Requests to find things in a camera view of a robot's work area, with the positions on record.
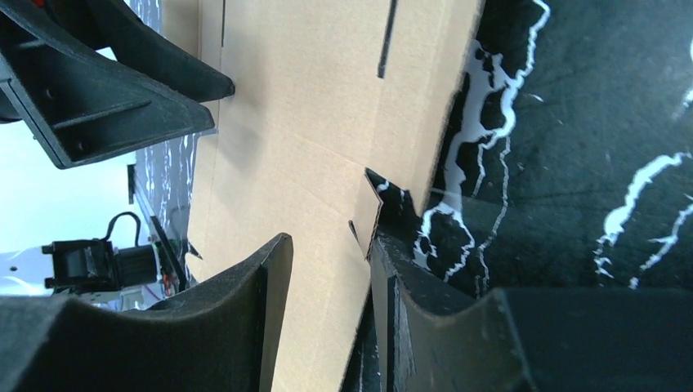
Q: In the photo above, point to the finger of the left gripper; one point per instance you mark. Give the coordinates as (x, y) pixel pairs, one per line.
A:
(139, 47)

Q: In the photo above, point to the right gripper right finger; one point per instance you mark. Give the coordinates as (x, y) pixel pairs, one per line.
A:
(432, 337)

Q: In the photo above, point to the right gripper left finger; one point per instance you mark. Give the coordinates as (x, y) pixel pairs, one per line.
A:
(220, 335)

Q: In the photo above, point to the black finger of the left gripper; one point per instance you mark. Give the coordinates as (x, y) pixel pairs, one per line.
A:
(82, 106)

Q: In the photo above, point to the brown cardboard box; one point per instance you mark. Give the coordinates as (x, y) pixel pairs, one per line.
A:
(324, 91)

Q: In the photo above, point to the left arm base motor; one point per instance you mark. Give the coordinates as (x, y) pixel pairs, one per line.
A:
(91, 266)

